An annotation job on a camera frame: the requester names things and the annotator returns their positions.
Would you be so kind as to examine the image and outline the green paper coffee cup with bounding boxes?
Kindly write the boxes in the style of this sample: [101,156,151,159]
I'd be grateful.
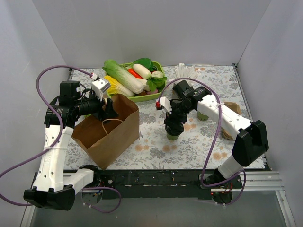
[166,133,179,141]

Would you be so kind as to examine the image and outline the brown paper bag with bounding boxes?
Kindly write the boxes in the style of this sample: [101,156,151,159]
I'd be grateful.
[71,94,139,170]

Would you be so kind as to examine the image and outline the brown cardboard cup carrier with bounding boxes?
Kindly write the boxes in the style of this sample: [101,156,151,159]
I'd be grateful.
[222,102,242,140]

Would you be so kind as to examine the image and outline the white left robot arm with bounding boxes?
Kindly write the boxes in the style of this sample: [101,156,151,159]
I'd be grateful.
[23,79,118,210]

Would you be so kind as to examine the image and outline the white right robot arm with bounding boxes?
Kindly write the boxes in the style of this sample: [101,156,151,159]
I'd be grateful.
[156,78,269,188]

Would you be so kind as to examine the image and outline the yellow napa cabbage toy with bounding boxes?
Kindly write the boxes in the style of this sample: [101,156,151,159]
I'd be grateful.
[104,75,134,97]

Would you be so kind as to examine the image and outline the floral table mat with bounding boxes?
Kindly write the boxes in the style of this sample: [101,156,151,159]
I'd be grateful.
[62,65,266,170]

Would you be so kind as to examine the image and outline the green plastic tray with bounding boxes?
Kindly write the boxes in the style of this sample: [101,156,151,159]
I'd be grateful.
[106,61,168,103]

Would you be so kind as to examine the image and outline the green napa cabbage toy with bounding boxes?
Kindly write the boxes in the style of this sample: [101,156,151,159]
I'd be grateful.
[102,59,144,94]

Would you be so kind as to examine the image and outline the bok choy toy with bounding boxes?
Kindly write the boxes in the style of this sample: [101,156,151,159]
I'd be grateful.
[146,71,167,91]

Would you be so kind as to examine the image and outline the white wrapped straws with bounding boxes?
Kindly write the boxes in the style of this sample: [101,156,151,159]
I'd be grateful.
[174,63,200,79]

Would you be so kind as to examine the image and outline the white radish toy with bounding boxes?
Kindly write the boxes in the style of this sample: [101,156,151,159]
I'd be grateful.
[133,64,151,79]

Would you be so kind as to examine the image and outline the green leafy vegetable toy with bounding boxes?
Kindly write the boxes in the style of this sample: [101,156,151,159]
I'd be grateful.
[133,58,153,71]

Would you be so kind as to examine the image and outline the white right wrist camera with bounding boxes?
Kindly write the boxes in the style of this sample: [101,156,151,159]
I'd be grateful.
[155,97,172,113]

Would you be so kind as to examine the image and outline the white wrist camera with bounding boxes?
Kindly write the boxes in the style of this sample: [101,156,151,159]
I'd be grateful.
[155,97,172,113]
[91,78,110,100]

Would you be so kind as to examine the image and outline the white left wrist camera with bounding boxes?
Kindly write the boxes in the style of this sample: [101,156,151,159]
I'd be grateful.
[91,78,110,100]

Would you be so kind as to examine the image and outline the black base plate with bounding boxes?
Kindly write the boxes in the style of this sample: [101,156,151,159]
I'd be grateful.
[73,168,244,201]

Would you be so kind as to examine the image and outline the aluminium frame rail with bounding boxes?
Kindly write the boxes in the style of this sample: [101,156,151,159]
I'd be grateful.
[21,171,295,227]

